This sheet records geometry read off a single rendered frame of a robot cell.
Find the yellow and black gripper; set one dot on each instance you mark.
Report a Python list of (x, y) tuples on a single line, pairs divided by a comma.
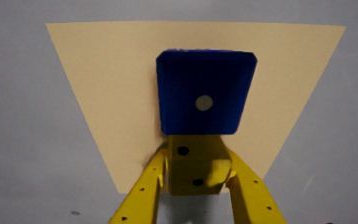
[(251, 200)]

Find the tan flat mat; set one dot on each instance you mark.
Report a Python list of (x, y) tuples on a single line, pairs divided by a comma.
[(112, 70)]

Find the yellow die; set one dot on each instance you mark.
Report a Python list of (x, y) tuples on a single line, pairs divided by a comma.
[(197, 164)]

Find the dark blue die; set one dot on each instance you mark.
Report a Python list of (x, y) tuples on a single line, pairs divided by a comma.
[(203, 91)]

